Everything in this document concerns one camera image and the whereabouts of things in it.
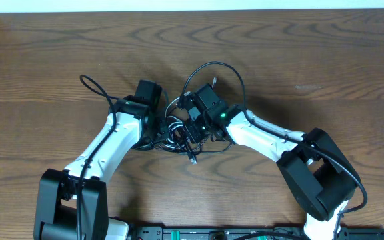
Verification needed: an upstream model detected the black usb cable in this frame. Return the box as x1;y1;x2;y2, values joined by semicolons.
151;109;233;165

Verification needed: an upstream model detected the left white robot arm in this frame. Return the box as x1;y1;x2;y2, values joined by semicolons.
33;80;165;239

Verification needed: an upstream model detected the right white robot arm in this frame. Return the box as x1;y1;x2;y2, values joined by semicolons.
179;84;362;239

